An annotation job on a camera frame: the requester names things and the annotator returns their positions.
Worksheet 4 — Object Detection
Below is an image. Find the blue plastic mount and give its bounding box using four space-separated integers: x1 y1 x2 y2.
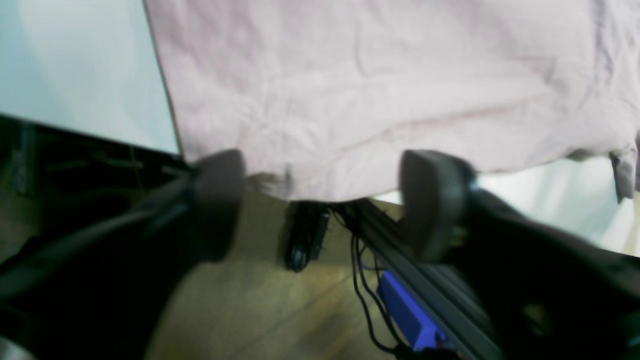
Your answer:
376 271 457 353

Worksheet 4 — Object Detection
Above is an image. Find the black aluminium frame rail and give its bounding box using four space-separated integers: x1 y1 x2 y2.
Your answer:
339 199 505 360

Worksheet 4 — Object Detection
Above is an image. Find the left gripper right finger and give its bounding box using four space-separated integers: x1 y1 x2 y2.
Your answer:
398 150 640 360

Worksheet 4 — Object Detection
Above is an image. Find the mauve pink t-shirt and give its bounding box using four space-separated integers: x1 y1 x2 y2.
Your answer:
145 0 639 202

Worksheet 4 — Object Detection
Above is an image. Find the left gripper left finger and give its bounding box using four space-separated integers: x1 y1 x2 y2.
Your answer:
0 149 245 360

